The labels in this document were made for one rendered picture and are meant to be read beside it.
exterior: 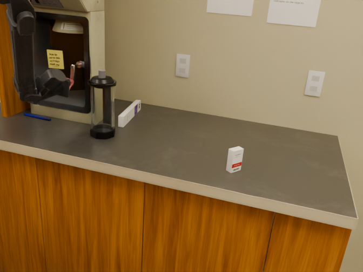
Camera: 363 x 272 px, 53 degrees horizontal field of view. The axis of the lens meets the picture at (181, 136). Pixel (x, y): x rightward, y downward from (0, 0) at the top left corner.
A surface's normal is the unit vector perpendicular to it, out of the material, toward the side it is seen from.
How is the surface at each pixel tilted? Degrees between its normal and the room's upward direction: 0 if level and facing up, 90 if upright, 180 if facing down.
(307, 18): 90
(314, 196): 0
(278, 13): 90
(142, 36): 90
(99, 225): 90
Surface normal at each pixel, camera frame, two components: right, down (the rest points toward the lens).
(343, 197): 0.07, -0.92
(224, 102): -0.30, 0.34
